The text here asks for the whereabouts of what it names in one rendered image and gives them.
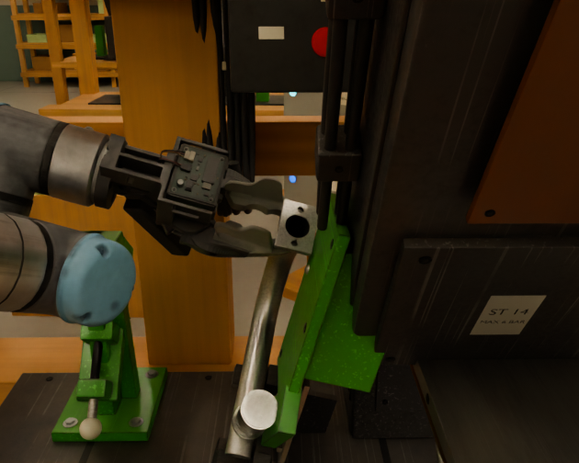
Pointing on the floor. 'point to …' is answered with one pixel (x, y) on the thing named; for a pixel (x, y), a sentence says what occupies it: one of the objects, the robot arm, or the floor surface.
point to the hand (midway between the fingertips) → (289, 231)
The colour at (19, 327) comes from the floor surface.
